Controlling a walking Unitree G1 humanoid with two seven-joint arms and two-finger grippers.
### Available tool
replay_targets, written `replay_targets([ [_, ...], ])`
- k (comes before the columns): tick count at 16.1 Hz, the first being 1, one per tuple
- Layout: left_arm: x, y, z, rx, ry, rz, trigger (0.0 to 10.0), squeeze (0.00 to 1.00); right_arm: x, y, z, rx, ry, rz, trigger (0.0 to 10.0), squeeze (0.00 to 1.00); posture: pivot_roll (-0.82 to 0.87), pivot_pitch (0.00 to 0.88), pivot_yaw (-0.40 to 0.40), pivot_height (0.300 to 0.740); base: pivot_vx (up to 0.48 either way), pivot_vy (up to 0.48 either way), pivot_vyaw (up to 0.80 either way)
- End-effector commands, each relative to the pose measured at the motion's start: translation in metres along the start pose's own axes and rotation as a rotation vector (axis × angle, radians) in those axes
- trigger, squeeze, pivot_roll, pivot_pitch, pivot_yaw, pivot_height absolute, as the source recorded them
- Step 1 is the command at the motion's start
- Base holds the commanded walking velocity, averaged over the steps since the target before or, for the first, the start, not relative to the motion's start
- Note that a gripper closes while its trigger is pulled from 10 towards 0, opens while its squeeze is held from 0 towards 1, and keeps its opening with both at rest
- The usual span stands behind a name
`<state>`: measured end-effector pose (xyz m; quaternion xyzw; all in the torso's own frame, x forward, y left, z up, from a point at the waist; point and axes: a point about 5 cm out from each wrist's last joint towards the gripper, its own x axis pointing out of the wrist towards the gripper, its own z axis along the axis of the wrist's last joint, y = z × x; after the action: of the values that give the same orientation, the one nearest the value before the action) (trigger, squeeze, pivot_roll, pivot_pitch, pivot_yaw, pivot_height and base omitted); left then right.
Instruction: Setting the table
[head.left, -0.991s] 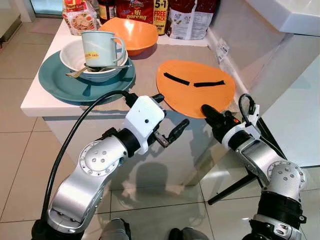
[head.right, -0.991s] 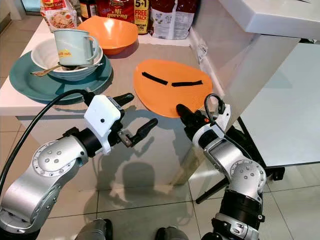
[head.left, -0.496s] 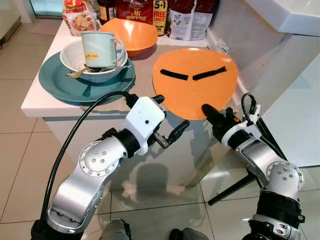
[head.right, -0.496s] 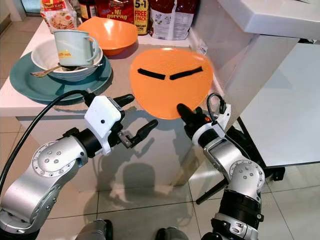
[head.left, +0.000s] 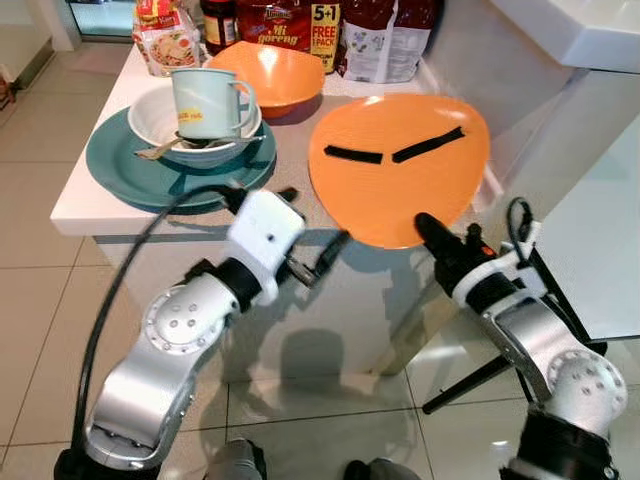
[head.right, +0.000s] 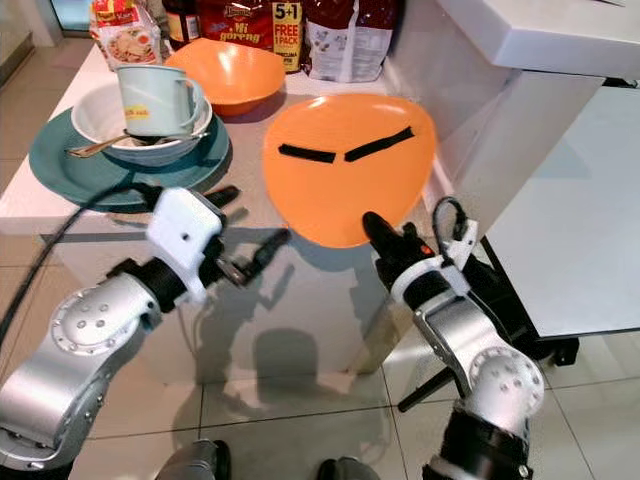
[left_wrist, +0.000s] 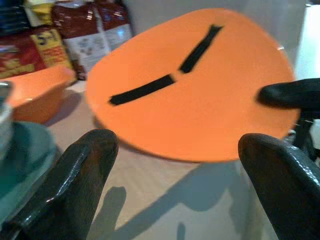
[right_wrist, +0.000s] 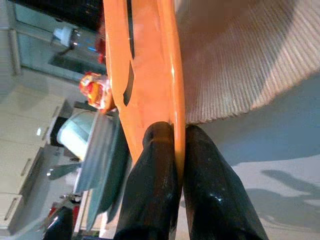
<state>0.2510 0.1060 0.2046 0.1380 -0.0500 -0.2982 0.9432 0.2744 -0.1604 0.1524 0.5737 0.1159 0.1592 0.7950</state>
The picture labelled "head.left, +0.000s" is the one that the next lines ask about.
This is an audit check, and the teal plate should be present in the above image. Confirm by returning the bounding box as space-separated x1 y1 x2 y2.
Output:
85 105 279 212

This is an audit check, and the orange plate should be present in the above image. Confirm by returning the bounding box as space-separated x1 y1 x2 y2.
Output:
308 94 492 250

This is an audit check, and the red noodle multipack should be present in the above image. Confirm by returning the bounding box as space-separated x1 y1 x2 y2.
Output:
234 0 343 75

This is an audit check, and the orange bowl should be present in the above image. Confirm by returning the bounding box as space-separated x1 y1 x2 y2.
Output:
206 41 327 119

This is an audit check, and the instant noodle packet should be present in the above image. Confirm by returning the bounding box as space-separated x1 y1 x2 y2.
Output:
132 0 202 78

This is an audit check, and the white ledge block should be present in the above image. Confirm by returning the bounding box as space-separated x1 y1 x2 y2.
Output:
488 0 640 74

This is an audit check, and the white bowl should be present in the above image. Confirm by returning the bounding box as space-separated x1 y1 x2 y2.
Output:
127 82 264 169

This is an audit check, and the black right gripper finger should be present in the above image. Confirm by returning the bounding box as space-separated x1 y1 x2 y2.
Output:
414 212 457 253

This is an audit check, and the pale green mug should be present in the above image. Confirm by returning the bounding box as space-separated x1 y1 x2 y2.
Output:
170 67 258 142

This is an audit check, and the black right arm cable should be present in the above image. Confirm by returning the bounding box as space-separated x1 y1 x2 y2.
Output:
503 196 541 271

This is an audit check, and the black metal support frame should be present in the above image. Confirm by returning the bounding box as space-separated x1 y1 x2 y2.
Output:
420 250 608 416

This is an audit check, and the gold spoon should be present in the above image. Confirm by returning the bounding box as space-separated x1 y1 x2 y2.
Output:
134 133 211 162

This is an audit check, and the red and white bag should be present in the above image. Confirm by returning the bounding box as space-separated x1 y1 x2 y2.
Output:
338 0 444 84

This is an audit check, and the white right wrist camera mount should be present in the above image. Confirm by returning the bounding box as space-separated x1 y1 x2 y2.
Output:
450 222 546 306

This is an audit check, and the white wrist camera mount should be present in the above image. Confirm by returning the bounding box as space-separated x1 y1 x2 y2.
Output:
450 222 546 306
226 190 307 286

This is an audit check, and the dark glass jar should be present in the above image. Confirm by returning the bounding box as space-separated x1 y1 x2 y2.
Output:
199 0 241 57

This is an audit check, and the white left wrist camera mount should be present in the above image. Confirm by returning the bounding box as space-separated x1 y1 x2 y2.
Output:
226 190 307 286

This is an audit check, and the long black tape strip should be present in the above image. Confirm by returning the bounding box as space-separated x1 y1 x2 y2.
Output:
391 126 468 164

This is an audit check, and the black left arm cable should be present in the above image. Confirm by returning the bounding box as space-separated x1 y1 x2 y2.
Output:
70 183 246 451

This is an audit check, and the short black tape strip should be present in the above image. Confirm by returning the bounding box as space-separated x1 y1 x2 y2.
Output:
323 146 385 165

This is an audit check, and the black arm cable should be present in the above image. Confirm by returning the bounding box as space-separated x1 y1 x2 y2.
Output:
503 196 541 271
70 183 246 451

